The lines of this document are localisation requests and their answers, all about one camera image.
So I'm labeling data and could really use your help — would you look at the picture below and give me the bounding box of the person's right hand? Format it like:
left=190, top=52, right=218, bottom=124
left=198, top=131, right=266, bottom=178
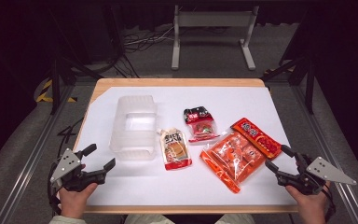
left=284, top=181, right=332, bottom=224

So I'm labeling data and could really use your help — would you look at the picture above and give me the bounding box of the beige spouted pouch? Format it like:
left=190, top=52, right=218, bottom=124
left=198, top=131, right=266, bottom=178
left=157, top=127, right=193, bottom=172

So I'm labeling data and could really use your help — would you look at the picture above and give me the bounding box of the yellow and black hazard tape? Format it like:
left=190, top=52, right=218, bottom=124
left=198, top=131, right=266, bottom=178
left=35, top=78, right=77, bottom=104

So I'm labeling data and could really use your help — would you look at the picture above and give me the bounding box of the large orange snack packet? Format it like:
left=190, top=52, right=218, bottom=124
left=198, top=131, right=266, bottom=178
left=200, top=117, right=282, bottom=194

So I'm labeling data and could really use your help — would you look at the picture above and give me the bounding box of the aluminium rail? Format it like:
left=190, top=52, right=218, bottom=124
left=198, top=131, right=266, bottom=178
left=0, top=83, right=76, bottom=224
left=292, top=83, right=358, bottom=224

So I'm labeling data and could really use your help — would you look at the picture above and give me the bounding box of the black and red snack packet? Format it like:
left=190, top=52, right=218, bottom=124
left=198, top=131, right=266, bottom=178
left=183, top=105, right=221, bottom=144

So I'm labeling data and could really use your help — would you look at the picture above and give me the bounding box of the right hand-held gripper cable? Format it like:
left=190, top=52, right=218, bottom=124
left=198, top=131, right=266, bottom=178
left=322, top=183, right=337, bottom=222

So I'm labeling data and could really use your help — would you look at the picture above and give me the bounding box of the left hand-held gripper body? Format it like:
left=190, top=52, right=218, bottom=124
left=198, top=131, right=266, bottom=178
left=48, top=147, right=108, bottom=192

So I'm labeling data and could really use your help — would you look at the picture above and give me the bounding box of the person's left hand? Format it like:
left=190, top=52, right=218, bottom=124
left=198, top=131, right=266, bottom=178
left=58, top=181, right=99, bottom=219

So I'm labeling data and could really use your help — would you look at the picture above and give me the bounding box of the bundle of floor cables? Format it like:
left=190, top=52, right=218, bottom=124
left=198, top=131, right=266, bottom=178
left=74, top=24, right=176, bottom=78

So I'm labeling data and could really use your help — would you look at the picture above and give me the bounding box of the white table sheet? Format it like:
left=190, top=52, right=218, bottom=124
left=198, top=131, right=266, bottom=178
left=74, top=86, right=298, bottom=207

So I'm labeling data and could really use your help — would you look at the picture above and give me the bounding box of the black tripod stand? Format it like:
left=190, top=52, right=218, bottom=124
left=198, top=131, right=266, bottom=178
left=47, top=6, right=104, bottom=116
left=260, top=46, right=317, bottom=115

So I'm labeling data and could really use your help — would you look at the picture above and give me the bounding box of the white metal stand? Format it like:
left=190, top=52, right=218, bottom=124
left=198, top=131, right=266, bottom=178
left=171, top=4, right=260, bottom=71

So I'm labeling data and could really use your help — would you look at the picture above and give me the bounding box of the clear plastic container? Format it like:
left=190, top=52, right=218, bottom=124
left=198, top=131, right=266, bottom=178
left=109, top=94, right=158, bottom=161

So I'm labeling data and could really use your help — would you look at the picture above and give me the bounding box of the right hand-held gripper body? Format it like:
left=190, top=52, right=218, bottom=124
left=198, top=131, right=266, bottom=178
left=274, top=155, right=358, bottom=196

